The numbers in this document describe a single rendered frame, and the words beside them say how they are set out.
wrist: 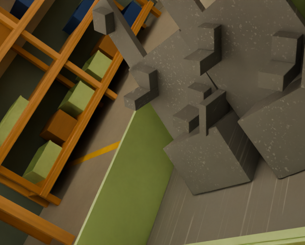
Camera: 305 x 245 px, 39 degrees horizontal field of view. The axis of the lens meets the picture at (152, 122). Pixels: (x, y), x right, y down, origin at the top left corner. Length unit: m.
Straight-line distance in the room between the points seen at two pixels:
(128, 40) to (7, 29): 4.55
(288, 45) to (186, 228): 0.32
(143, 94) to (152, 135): 0.15
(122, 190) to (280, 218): 0.32
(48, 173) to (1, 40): 1.58
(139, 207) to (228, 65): 0.31
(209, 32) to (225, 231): 0.26
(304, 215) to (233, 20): 0.25
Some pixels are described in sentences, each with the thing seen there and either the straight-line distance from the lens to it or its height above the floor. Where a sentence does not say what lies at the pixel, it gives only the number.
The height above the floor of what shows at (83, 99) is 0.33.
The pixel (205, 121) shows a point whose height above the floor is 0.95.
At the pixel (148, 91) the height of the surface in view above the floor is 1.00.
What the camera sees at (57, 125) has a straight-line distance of 5.03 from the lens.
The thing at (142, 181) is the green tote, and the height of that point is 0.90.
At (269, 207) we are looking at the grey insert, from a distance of 0.55.
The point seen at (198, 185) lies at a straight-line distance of 0.67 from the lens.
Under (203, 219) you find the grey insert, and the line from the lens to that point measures 0.65.
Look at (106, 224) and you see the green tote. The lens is 0.73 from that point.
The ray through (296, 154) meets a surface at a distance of 0.53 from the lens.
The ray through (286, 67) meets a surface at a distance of 0.51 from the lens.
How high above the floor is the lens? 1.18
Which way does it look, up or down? 19 degrees down
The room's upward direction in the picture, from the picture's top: 55 degrees counter-clockwise
